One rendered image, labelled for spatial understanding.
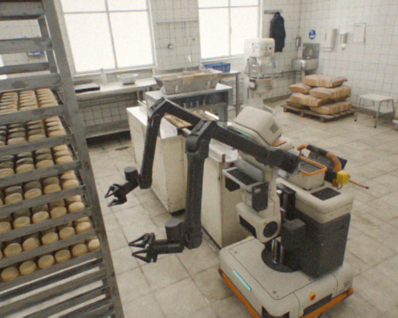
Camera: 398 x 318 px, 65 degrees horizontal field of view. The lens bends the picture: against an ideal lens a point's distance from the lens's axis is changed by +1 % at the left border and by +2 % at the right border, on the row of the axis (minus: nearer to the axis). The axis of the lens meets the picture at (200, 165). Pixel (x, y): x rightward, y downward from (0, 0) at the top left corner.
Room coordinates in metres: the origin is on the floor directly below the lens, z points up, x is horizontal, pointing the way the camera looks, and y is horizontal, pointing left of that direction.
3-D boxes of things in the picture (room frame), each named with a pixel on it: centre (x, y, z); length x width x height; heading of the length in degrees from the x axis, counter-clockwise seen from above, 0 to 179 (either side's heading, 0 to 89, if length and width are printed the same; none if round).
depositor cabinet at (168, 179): (3.24, 0.26, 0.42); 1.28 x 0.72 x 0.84; 24
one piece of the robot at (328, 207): (1.65, -0.59, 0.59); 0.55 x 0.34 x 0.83; 26
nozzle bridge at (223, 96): (2.81, 0.07, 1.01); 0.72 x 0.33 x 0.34; 114
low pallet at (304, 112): (5.86, -2.30, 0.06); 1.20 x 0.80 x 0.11; 28
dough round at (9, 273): (0.84, 0.68, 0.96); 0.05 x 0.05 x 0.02
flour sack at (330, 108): (5.60, -2.45, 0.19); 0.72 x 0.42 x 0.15; 120
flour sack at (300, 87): (6.10, -2.21, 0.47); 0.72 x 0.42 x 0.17; 116
